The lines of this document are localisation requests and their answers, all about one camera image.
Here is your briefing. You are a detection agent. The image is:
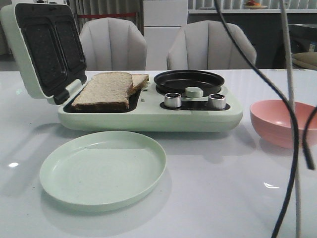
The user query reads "dark kitchen counter cabinet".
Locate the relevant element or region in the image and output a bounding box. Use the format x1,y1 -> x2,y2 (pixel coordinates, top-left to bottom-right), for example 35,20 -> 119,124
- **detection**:
187,8 -> 317,69

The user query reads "right grey upholstered chair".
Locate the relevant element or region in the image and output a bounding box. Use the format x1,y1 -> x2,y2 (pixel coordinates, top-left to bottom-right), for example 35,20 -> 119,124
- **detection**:
166,20 -> 250,70

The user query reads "left silver control knob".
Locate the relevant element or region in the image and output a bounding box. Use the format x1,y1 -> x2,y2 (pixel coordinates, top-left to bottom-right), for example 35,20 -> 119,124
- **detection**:
164,92 -> 182,108

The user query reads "white cable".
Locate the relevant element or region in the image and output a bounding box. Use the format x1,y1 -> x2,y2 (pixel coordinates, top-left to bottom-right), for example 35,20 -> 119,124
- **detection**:
278,0 -> 304,238

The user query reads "left grey upholstered chair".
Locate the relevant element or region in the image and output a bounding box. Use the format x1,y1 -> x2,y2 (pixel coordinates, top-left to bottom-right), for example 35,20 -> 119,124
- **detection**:
79,18 -> 147,71

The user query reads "pink plastic bowl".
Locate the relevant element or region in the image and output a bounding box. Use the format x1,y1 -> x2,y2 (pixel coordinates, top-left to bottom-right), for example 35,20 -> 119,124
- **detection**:
250,100 -> 317,148

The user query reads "grey upholstered chair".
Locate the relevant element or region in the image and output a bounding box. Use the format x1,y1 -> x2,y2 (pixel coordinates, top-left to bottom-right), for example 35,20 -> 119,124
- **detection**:
166,20 -> 250,70
79,18 -> 147,71

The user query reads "fruit plate on counter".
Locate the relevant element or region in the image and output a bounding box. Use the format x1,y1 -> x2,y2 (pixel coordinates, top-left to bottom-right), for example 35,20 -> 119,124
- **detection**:
244,0 -> 267,9

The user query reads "right silver control knob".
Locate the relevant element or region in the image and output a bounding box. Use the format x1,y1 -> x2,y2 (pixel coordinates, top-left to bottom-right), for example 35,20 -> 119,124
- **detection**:
208,94 -> 226,110

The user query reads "white refrigerator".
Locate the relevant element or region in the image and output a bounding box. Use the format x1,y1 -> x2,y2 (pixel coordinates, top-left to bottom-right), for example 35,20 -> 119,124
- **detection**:
143,0 -> 188,70

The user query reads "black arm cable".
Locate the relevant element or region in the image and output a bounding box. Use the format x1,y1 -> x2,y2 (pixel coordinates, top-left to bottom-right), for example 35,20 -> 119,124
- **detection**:
213,0 -> 317,238

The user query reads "mint green breakfast maker base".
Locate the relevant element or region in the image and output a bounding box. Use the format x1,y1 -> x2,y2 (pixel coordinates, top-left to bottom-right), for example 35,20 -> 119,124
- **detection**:
58,73 -> 243,132

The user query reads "tan sofa cushion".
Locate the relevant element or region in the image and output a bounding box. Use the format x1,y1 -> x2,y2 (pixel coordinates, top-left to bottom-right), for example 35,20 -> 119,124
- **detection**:
292,52 -> 317,70

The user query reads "white bread slice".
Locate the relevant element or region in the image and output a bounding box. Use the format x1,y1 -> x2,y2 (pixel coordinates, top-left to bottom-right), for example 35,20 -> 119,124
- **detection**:
72,72 -> 133,112
128,74 -> 149,96

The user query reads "black round frying pan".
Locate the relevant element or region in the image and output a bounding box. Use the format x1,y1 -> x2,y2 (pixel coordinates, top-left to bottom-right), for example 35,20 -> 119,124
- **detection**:
154,70 -> 225,96

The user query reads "mint green plate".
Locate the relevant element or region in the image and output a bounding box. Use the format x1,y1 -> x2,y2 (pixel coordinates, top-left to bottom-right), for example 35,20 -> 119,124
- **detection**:
39,131 -> 166,212

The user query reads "silver control knob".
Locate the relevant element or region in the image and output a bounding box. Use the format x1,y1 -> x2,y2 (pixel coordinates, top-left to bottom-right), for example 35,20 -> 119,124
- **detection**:
208,94 -> 226,110
164,92 -> 182,108

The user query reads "red barrier tape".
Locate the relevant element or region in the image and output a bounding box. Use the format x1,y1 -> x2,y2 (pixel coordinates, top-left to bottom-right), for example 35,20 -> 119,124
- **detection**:
77,12 -> 138,19

